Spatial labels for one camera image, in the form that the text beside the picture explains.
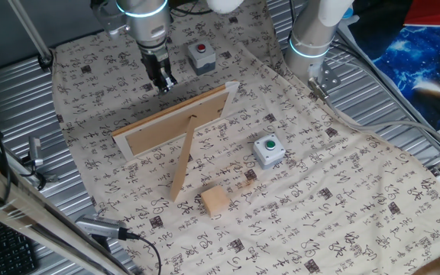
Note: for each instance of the wooden picture frame with stand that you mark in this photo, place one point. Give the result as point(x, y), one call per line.
point(166, 130)

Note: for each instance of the grey box with green button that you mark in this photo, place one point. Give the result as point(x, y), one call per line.
point(267, 156)

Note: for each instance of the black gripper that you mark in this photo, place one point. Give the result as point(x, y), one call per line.
point(157, 65)

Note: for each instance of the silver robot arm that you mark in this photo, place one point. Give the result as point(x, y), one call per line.
point(147, 19)

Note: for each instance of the grey depth camera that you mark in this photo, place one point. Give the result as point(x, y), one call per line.
point(101, 227)

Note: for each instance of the blue galaxy print cloth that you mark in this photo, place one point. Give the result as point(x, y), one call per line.
point(415, 57)

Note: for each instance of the aluminium frame beam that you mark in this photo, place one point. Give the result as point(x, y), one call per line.
point(13, 198)

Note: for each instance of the grey metal pole with clamp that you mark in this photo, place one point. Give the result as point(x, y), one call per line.
point(29, 26)

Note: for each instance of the grey box with red button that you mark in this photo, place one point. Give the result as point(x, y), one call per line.
point(201, 59)

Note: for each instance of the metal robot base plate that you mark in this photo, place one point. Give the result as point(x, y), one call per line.
point(329, 78)

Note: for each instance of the small wooden block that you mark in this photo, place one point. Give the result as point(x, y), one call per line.
point(215, 202)

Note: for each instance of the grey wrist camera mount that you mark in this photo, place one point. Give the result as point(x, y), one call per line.
point(109, 21)

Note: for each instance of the beige calligraphy print cloth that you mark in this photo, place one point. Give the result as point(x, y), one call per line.
point(319, 214)

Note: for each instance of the black keyboard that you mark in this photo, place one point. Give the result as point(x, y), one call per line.
point(8, 252)

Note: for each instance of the red sheet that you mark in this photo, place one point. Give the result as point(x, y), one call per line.
point(434, 11)

